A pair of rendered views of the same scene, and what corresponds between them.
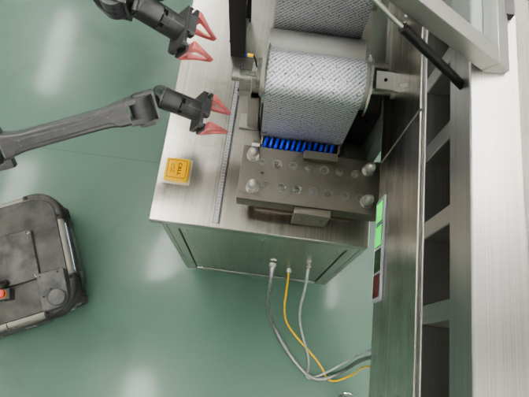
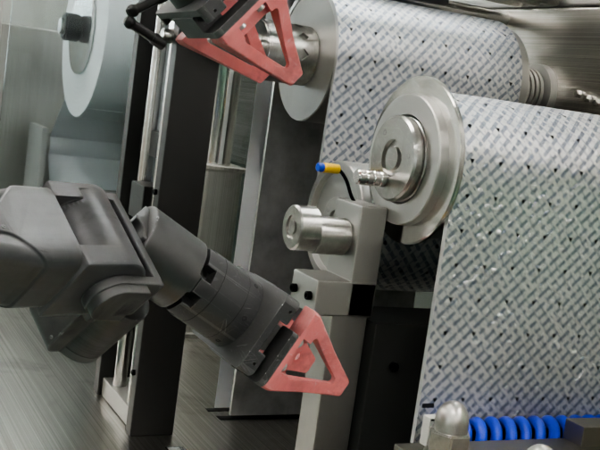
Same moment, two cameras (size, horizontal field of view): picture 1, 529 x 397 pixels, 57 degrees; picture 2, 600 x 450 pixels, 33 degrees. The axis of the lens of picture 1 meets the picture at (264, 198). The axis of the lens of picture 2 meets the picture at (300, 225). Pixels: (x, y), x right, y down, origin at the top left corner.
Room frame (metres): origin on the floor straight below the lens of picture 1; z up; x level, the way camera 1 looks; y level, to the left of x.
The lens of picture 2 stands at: (-0.09, 0.51, 1.29)
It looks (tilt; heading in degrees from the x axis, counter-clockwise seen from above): 7 degrees down; 334
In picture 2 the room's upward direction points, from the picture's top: 8 degrees clockwise
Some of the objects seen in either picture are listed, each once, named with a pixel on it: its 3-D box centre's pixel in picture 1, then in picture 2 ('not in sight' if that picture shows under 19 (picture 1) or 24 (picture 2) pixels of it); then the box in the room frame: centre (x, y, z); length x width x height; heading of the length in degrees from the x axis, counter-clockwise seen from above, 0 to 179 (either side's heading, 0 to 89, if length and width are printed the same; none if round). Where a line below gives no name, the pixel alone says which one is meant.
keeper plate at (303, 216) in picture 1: (309, 218); not in sight; (0.40, -0.14, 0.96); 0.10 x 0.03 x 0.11; 91
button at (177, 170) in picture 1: (177, 170); not in sight; (0.51, 0.27, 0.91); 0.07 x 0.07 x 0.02; 1
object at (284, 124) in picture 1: (305, 127); (537, 340); (0.61, -0.08, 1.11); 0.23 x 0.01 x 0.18; 91
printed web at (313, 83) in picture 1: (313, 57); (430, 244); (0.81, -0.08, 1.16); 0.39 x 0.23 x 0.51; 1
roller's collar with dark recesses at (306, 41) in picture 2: not in sight; (280, 52); (0.92, 0.07, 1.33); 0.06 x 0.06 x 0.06; 1
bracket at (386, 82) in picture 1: (387, 82); not in sight; (0.68, -0.25, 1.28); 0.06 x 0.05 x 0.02; 91
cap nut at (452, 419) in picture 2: (253, 152); (450, 428); (0.54, 0.05, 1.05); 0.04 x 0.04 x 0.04
